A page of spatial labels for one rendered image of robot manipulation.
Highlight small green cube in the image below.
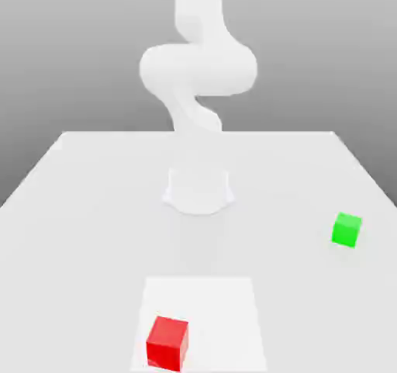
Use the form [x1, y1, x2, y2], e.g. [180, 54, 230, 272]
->
[330, 211, 363, 249]

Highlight small red cube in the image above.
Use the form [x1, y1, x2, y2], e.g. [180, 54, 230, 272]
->
[145, 315, 190, 373]

